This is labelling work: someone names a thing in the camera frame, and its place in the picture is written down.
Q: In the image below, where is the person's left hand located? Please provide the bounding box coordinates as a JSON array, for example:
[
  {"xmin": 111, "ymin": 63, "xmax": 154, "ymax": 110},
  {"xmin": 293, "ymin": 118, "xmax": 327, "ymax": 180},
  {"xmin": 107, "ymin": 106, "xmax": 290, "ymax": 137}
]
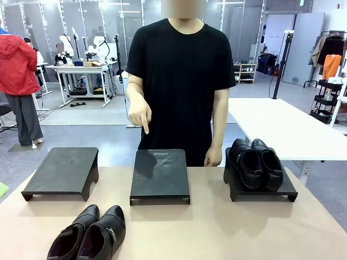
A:
[{"xmin": 204, "ymin": 147, "xmax": 223, "ymax": 167}]

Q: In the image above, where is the person's right hand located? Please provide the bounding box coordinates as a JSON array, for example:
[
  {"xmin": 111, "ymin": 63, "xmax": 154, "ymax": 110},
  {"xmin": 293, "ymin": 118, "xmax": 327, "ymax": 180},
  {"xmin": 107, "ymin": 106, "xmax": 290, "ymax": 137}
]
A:
[{"xmin": 128, "ymin": 104, "xmax": 152, "ymax": 135}]

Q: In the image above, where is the black perforated leather loafer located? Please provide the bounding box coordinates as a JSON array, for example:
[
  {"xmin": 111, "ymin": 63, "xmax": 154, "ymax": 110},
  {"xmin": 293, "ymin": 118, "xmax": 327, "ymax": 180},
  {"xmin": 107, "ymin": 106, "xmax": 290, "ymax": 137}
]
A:
[
  {"xmin": 229, "ymin": 138, "xmax": 263, "ymax": 190},
  {"xmin": 250, "ymin": 138, "xmax": 284, "ymax": 192}
]

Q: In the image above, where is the person's left forearm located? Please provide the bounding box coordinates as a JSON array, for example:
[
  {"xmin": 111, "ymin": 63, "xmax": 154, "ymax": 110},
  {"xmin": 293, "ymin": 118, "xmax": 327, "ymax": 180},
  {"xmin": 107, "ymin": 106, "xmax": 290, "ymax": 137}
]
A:
[{"xmin": 210, "ymin": 88, "xmax": 230, "ymax": 150}]

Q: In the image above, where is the person's right forearm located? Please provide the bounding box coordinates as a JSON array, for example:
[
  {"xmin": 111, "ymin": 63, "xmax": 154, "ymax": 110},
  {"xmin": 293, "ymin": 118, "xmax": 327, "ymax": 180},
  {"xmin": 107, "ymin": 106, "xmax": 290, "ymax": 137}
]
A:
[{"xmin": 126, "ymin": 81, "xmax": 146, "ymax": 107}]

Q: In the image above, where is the person in black t-shirt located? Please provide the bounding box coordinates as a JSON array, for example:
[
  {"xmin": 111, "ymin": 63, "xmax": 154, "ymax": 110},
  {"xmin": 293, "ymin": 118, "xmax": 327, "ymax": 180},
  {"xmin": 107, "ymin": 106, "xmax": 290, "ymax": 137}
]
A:
[{"xmin": 126, "ymin": 0, "xmax": 237, "ymax": 167}]

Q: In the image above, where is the black metal shoe stand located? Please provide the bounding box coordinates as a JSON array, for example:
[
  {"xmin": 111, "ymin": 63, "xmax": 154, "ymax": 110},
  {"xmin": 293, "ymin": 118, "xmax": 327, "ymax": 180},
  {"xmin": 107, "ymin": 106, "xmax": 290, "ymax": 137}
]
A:
[
  {"xmin": 129, "ymin": 148, "xmax": 191, "ymax": 206},
  {"xmin": 21, "ymin": 147, "xmax": 99, "ymax": 202},
  {"xmin": 223, "ymin": 147, "xmax": 299, "ymax": 203}
]

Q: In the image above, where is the seated person in white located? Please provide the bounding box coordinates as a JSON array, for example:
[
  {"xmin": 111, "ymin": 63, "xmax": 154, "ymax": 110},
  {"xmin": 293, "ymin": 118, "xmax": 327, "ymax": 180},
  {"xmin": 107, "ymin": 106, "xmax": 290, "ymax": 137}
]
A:
[{"xmin": 55, "ymin": 42, "xmax": 74, "ymax": 66}]

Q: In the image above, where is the person in red jacket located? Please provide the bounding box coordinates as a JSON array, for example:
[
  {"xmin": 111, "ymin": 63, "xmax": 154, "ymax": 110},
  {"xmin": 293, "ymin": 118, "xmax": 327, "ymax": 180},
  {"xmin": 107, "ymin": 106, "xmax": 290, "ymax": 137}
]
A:
[{"xmin": 0, "ymin": 18, "xmax": 44, "ymax": 147}]

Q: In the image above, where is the black tripod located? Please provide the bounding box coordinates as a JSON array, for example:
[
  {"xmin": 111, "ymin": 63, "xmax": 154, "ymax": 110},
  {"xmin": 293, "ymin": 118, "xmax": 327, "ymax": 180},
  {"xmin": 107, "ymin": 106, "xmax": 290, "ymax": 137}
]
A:
[{"xmin": 113, "ymin": 34, "xmax": 124, "ymax": 83}]

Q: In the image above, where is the large white table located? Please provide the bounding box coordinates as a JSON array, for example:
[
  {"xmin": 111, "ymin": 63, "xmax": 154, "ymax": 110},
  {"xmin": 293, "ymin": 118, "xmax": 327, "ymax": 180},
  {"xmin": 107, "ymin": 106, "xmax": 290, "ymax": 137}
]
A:
[{"xmin": 227, "ymin": 97, "xmax": 347, "ymax": 187}]

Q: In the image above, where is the white height-adjustable desk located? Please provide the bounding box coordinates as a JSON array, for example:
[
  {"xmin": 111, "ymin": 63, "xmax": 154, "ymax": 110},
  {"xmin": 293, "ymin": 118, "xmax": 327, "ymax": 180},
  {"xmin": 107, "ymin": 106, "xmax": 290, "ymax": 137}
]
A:
[{"xmin": 45, "ymin": 62, "xmax": 118, "ymax": 108}]

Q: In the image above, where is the wooden shoe rack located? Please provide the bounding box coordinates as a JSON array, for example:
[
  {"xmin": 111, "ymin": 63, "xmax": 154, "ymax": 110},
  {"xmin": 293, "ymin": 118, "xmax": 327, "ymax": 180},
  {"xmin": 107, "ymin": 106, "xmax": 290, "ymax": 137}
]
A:
[{"xmin": 233, "ymin": 62, "xmax": 258, "ymax": 83}]

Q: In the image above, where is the black storage bin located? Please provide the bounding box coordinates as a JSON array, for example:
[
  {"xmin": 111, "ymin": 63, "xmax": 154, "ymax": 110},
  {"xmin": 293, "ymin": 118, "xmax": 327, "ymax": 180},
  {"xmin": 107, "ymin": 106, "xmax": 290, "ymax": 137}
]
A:
[{"xmin": 256, "ymin": 53, "xmax": 280, "ymax": 75}]

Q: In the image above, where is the black pointed ankle shoe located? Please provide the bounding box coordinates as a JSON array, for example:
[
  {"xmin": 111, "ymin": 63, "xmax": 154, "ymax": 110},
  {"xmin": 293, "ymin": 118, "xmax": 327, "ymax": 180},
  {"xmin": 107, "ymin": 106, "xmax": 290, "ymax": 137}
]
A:
[
  {"xmin": 46, "ymin": 204, "xmax": 101, "ymax": 260},
  {"xmin": 76, "ymin": 205, "xmax": 126, "ymax": 260}
]

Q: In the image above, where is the black rolling trolley cart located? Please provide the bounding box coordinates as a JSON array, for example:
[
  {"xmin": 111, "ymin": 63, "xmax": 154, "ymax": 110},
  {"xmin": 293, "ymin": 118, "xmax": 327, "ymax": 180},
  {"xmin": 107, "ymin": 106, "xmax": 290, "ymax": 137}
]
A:
[{"xmin": 310, "ymin": 78, "xmax": 345, "ymax": 123}]

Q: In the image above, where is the orange garment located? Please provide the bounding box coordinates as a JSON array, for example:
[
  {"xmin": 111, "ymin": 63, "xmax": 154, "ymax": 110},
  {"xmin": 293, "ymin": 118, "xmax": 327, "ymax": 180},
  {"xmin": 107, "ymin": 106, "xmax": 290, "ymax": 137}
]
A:
[{"xmin": 322, "ymin": 54, "xmax": 343, "ymax": 80}]

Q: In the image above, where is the clothes rack with coats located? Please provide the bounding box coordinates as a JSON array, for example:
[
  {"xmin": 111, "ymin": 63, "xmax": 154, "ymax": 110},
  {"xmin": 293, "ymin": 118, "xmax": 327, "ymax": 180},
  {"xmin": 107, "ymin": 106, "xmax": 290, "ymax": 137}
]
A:
[{"xmin": 303, "ymin": 30, "xmax": 347, "ymax": 88}]

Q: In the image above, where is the black pole camera stand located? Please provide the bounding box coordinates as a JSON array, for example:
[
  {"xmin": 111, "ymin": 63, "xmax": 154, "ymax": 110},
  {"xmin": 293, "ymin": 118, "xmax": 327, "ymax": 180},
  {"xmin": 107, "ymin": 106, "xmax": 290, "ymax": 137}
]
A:
[{"xmin": 272, "ymin": 30, "xmax": 295, "ymax": 100}]

